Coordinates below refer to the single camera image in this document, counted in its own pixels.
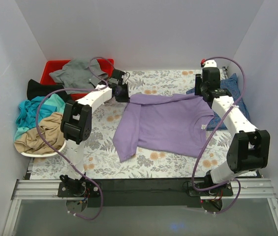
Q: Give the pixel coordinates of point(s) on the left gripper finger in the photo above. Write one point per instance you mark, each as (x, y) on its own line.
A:
(124, 95)
(118, 93)

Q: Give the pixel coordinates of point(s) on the blue checkered folded shirt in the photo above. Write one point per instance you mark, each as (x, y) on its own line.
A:
(230, 84)

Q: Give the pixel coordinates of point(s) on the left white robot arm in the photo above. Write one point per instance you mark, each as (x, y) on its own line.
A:
(76, 126)

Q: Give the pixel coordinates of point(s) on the aluminium frame rail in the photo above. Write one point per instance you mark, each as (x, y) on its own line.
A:
(251, 188)

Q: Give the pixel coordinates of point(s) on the black shirt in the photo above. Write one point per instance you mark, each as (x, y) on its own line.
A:
(36, 89)

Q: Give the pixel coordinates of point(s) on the teal shirt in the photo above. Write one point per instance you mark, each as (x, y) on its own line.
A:
(28, 109)

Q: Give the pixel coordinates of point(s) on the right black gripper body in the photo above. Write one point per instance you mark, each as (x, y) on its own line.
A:
(200, 86)

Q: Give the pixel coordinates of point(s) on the red plastic bin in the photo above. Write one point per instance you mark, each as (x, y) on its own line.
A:
(75, 93)

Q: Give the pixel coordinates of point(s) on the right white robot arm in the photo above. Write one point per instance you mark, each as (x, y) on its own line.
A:
(249, 150)

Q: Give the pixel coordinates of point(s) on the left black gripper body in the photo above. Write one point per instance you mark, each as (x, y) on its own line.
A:
(123, 96)

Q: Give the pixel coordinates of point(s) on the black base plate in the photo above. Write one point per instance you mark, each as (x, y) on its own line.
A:
(140, 192)

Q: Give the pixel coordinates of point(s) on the beige shirt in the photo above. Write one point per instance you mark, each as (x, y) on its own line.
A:
(40, 137)

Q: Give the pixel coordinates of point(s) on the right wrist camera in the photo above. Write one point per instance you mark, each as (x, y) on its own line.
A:
(208, 63)

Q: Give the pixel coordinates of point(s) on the white oval basket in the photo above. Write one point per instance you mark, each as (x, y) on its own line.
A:
(52, 153)

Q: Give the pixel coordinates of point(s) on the purple t shirt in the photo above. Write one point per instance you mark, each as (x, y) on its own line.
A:
(175, 124)

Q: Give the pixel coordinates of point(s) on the grey collared shirt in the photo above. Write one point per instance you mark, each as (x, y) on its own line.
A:
(79, 74)

